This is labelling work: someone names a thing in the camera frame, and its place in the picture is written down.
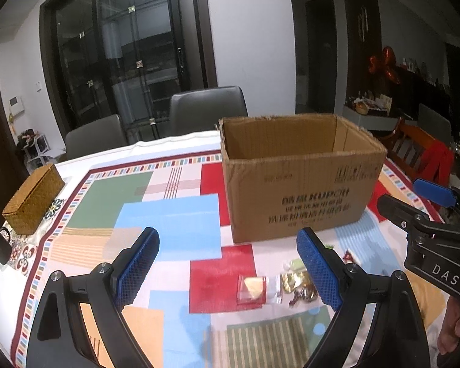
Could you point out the white side table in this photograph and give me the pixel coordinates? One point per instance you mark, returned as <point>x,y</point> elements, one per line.
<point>352,117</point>

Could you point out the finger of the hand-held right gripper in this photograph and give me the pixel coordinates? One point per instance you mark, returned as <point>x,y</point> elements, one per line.
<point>433,191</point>
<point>396,209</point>

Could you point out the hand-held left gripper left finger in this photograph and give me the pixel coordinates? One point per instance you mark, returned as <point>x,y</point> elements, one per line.
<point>136,268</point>

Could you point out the white clear snack packet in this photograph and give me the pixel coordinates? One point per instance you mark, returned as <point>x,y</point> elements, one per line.
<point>253,291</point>

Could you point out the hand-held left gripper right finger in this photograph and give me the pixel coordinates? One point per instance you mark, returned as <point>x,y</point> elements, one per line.
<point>322,272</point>

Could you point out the woven lidded basket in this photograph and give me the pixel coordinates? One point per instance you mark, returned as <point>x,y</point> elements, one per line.
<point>32,199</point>

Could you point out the red garment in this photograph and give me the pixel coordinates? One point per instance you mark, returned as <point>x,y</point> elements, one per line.
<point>439,161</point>

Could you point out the red brown snack packet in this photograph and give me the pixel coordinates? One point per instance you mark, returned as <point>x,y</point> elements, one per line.
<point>348,256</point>

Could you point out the white cube shelf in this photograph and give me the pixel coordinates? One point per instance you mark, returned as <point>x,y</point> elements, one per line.
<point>32,145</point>

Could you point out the brown gold candy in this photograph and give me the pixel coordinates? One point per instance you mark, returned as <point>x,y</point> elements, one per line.
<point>295,280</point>

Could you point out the person's right hand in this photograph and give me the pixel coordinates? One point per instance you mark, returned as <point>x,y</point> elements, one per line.
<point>458,326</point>

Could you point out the grey upholstered chair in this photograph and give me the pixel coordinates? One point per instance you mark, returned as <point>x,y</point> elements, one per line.
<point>96,138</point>
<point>207,111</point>
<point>435,122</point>

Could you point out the brown cardboard box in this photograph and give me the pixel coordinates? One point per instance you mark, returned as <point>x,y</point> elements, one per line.
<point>291,199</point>

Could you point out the black framed glass sliding door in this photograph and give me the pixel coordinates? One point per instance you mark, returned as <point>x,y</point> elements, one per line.
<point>138,46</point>

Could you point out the pale green candy packet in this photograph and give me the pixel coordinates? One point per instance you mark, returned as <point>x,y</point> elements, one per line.
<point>296,265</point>

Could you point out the red foil balloon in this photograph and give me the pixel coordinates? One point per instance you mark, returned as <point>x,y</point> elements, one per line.
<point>387,65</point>

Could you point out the dark wooden cabinet door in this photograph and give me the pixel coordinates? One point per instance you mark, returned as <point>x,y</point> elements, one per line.
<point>360,46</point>

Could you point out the brown wooden chair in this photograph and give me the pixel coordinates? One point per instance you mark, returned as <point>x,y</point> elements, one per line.
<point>406,145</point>

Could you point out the white wall intercom panel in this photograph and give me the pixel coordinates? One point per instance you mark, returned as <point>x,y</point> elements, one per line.
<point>16,105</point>

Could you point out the dark sideboard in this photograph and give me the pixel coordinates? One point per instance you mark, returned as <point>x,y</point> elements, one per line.
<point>421,88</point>

